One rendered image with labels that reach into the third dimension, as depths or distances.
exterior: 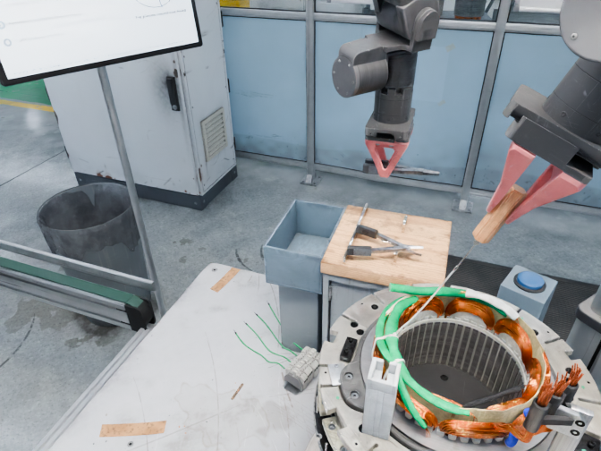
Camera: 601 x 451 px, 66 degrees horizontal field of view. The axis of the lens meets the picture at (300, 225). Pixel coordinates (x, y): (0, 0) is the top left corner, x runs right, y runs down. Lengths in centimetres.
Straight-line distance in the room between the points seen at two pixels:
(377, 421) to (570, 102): 34
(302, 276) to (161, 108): 206
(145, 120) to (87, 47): 160
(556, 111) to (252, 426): 72
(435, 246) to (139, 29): 92
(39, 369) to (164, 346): 125
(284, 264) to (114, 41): 76
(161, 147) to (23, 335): 123
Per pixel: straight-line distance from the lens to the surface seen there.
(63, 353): 229
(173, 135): 280
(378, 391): 48
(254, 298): 114
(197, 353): 104
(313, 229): 97
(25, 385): 225
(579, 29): 33
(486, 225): 46
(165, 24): 138
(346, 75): 68
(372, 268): 77
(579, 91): 40
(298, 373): 94
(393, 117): 74
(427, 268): 79
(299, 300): 90
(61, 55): 128
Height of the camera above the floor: 155
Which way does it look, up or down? 34 degrees down
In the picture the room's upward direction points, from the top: 1 degrees counter-clockwise
